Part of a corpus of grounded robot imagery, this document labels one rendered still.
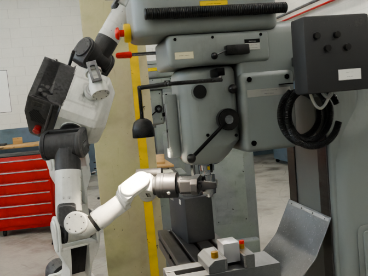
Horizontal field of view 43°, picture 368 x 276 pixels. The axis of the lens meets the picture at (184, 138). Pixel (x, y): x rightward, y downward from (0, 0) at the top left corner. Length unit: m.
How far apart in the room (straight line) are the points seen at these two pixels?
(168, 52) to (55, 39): 9.23
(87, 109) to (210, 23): 0.57
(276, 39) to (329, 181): 0.50
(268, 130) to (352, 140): 0.28
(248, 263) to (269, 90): 0.55
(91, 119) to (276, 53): 0.70
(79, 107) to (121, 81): 1.54
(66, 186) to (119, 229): 1.77
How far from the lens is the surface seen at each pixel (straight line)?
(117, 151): 3.28
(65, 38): 10.64
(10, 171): 6.16
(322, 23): 1.35
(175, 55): 1.45
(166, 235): 2.10
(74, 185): 1.65
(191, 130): 1.49
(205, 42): 1.48
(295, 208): 1.85
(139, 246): 3.43
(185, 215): 1.93
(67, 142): 1.66
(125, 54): 1.64
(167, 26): 1.45
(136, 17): 1.47
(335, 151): 1.60
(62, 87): 1.79
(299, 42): 1.35
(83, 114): 1.74
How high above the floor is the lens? 1.54
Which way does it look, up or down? 5 degrees down
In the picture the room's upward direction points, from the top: 5 degrees counter-clockwise
